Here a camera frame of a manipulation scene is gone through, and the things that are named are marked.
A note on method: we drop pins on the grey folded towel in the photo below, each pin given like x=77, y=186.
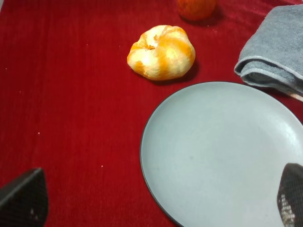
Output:
x=273, y=56

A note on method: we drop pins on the red apple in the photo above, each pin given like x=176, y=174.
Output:
x=194, y=10

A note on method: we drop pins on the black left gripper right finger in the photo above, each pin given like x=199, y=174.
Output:
x=290, y=195

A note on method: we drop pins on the orange white bread roll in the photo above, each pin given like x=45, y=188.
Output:
x=163, y=52

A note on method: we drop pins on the grey round plate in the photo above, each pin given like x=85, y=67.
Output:
x=212, y=155

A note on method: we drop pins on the red tablecloth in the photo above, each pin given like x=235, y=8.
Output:
x=70, y=104

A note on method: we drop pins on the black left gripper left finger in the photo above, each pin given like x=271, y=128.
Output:
x=24, y=200

